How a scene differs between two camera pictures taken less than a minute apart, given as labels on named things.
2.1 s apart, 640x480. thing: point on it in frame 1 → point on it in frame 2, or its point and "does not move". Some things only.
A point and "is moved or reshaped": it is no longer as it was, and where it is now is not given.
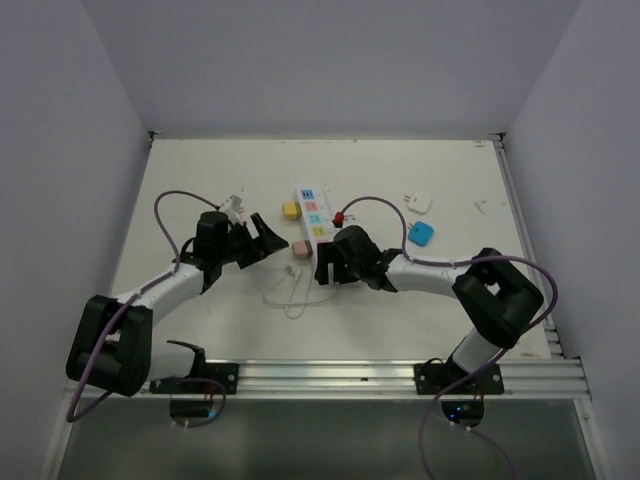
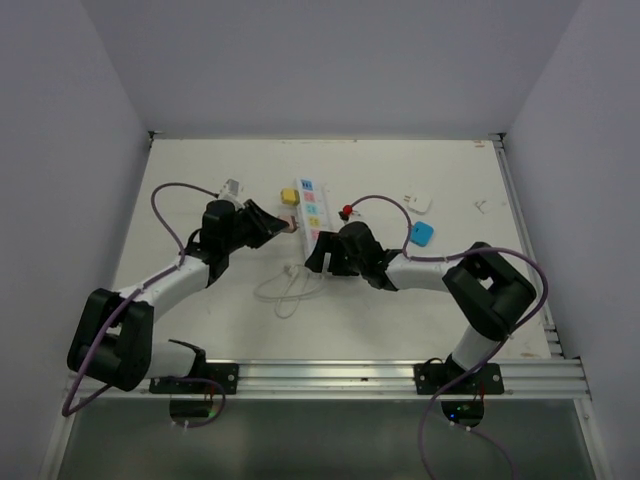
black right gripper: [328, 253] does not move
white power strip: [316, 219] is moved or reshaped
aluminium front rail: [366, 380] does not move
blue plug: [420, 233] does not move
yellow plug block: [291, 210] → [290, 196]
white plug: [417, 202] does not move
